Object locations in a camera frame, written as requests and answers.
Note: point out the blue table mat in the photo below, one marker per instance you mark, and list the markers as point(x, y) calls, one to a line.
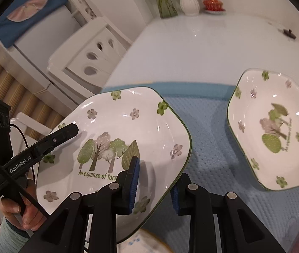
point(207, 137)

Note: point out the white plate with yellow rim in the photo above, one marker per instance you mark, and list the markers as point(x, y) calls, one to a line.
point(144, 243)

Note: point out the red lidded ornament jar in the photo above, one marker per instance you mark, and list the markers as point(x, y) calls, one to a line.
point(212, 4)

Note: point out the beige ribbed curtain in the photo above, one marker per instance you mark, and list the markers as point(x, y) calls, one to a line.
point(4, 84)

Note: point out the person's left forearm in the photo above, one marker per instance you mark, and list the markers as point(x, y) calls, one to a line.
point(7, 238)

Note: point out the white ribbed vase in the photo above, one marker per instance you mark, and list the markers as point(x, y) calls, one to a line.
point(189, 2)

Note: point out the person's left hand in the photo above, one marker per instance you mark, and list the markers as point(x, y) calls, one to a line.
point(28, 216)

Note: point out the white carved chair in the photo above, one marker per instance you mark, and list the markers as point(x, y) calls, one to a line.
point(83, 5)

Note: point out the large floral white plate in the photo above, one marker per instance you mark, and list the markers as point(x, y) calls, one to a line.
point(117, 116)

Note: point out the small floral white plate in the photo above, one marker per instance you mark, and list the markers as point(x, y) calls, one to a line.
point(257, 105)

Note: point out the small black object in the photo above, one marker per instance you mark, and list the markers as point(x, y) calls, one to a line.
point(289, 33)

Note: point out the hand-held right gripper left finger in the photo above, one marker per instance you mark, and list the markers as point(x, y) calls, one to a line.
point(135, 183)

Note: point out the blue cloth with pink fan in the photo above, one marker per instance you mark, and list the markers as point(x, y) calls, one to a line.
point(20, 21)

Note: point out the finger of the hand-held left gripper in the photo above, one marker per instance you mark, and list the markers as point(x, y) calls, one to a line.
point(59, 137)

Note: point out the white chair with oval cutouts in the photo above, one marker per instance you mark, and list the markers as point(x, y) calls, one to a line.
point(86, 58)

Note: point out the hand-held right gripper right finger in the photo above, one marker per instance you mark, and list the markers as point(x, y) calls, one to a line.
point(175, 197)

